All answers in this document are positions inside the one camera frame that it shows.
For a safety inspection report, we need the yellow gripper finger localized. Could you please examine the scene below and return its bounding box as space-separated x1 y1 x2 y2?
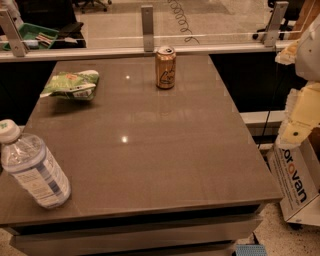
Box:
275 40 299 65
276 82 320 149

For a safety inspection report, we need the clear plastic water bottle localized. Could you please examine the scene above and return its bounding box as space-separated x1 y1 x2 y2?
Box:
0 119 71 209

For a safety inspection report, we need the green jalapeno chip bag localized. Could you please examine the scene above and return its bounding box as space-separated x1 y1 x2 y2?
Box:
40 70 99 100

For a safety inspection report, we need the white cardboard box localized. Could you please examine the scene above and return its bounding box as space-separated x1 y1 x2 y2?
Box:
267 139 320 226

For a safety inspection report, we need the gold soda can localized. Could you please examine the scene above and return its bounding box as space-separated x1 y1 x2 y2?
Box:
155 46 176 89

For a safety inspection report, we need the blue perforated step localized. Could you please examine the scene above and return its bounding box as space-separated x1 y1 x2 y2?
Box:
235 244 267 256

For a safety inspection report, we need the black office chair base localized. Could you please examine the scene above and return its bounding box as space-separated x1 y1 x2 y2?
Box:
79 0 113 13

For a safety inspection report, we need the grey drawer cabinet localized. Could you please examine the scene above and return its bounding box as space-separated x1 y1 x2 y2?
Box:
3 203 268 256

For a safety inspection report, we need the green plastic tray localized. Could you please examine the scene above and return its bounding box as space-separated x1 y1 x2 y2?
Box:
18 23 59 50

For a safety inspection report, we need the right metal bracket post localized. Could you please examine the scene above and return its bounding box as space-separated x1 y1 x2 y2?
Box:
262 1 289 47

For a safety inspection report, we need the metal bracket post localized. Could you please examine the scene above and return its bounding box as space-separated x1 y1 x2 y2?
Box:
0 9 28 57
141 5 154 52
262 1 289 47

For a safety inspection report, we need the coiled black cable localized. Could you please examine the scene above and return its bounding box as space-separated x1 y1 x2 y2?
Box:
167 0 200 45

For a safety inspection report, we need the middle metal bracket post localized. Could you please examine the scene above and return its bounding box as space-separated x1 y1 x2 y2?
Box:
141 5 154 52

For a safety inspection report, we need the left metal bracket post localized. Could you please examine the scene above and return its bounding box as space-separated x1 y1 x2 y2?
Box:
0 9 28 57

